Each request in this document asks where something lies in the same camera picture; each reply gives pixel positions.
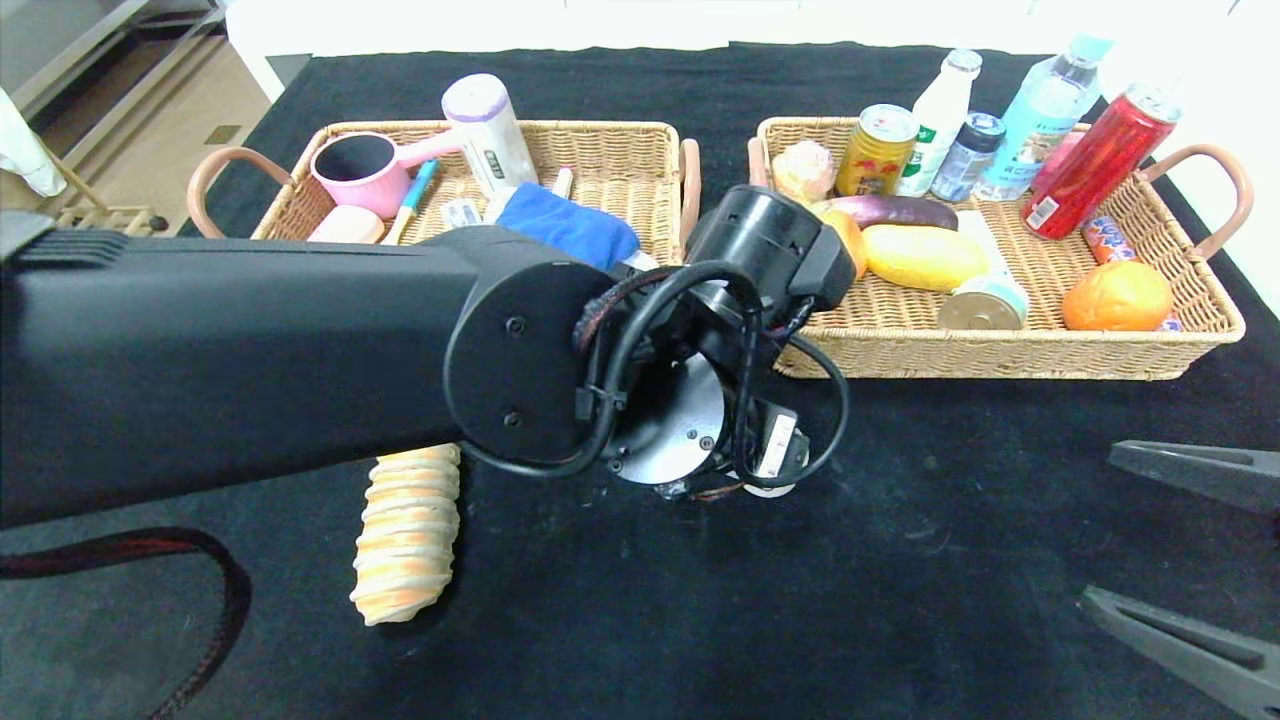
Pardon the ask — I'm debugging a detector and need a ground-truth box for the blue microfibre towel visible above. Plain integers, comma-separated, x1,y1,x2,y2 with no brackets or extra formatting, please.
495,182,641,271

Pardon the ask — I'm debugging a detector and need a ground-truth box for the round orange fruit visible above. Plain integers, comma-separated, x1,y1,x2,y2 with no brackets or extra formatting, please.
820,210,869,281

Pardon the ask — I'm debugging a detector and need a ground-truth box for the yellow oblong fruit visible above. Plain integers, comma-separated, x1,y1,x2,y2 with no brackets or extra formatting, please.
862,224,991,293

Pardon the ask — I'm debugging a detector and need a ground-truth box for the striped bread roll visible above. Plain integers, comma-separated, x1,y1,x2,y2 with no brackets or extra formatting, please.
349,443,462,627

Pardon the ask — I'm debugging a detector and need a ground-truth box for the white tin can gold lid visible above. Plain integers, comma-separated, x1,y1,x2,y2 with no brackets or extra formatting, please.
937,275,1030,332

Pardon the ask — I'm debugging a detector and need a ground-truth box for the wicker basket with utensils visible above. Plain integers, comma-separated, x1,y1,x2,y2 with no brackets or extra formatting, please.
187,120,701,263

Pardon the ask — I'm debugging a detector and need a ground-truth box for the wicker basket with food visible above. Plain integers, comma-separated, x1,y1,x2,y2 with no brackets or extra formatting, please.
747,117,1254,381

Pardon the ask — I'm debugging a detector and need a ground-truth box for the pink yellow cupcake toy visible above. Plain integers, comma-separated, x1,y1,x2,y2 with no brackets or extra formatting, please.
771,141,837,206

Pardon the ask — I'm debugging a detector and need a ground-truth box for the beige tumbler purple lid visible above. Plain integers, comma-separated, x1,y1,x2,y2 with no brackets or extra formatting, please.
442,74,541,199

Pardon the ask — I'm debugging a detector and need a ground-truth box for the purple eggplant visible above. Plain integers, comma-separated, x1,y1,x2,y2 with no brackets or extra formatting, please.
810,195,959,231

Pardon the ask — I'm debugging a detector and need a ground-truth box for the pink saucepan cup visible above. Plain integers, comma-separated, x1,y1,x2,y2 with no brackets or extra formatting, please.
310,130,463,221

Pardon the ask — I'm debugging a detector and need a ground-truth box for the yellow drink can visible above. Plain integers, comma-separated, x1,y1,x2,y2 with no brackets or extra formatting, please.
835,105,919,199

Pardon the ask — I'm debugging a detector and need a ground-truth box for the pink lotion bottle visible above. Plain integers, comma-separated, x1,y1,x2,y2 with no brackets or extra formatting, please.
307,205,386,245

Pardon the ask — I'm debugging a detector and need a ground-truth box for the green white candy box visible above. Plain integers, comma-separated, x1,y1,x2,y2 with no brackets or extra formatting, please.
955,210,1023,291

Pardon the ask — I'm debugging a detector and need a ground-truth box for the small grey capped bottle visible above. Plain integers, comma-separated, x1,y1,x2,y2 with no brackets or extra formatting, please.
930,112,1005,203

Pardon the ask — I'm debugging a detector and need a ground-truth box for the white milk bottle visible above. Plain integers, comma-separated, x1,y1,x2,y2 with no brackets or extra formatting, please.
893,50,983,199

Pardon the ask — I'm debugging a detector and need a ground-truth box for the clear water bottle blue cap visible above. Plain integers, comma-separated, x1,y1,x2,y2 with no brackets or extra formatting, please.
972,35,1116,203

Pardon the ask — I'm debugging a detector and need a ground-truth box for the orange fruit with smooth skin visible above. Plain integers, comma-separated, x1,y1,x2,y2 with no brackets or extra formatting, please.
1061,261,1174,333

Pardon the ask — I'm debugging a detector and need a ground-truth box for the orange snack packet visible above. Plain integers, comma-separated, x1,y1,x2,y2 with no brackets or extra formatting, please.
1080,215,1182,333

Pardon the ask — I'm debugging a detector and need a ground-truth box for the white table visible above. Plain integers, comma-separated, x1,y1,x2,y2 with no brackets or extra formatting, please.
225,0,1041,101

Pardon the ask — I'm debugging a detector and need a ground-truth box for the red drink can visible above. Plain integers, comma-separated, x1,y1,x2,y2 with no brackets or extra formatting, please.
1020,84,1182,241

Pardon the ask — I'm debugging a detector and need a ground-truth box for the wooden rolling rack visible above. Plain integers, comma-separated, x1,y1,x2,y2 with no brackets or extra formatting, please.
55,150,169,236

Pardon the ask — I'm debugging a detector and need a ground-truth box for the grey framed low platform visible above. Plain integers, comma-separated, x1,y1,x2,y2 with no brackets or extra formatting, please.
0,0,229,126

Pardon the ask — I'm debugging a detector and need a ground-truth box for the white hanging cloth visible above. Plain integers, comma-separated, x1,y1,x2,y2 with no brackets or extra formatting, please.
0,88,69,197

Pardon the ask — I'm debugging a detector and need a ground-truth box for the black camera cable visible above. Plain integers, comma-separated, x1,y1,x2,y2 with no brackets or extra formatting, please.
445,260,851,491

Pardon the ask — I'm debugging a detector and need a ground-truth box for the yellow spoon blue handle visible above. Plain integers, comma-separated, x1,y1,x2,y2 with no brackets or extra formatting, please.
383,160,439,246

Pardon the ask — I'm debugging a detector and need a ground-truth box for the black red braided cable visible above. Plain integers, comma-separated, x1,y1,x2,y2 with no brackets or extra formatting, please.
0,527,253,720

